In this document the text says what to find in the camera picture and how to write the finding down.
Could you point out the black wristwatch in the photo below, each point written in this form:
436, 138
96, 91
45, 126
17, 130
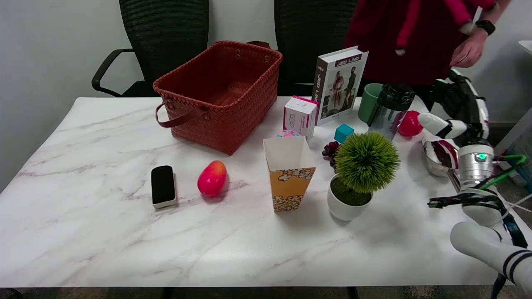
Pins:
485, 27

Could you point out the red-brown woven basket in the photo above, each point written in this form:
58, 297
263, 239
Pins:
220, 95

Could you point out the purple toy grapes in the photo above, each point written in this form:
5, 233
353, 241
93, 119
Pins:
330, 150

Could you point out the yellow popcorn paper box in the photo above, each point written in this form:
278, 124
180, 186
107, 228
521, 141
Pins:
289, 182

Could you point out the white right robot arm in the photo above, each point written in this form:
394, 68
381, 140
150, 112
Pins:
478, 166

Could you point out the green cup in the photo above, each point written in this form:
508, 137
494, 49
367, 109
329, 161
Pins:
368, 104

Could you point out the green ball plant white pot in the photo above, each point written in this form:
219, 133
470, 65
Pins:
365, 162

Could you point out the pink and white carton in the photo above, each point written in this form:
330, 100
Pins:
298, 116

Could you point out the black clear water bottle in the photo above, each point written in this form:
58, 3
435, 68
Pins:
390, 110

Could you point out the blue bin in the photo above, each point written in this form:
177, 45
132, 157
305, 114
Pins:
524, 166

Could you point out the black whiteboard eraser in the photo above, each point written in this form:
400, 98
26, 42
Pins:
163, 185

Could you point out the steel bowl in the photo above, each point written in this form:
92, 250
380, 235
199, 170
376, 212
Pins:
434, 160

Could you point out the red toy mango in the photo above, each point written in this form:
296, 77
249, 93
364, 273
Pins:
212, 178

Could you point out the black mesh office chair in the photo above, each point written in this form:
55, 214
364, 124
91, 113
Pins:
307, 41

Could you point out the pink blue patterned ball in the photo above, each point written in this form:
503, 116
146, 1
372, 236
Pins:
287, 134

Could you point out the white hardcover book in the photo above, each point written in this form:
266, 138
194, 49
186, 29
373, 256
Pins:
338, 87

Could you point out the black office chair with armrest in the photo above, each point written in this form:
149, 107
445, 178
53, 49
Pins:
166, 37

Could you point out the person in red shirt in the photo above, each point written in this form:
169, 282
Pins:
415, 33

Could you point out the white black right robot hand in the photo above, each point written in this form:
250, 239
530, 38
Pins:
455, 97

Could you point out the teal cube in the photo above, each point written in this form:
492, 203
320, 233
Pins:
343, 133

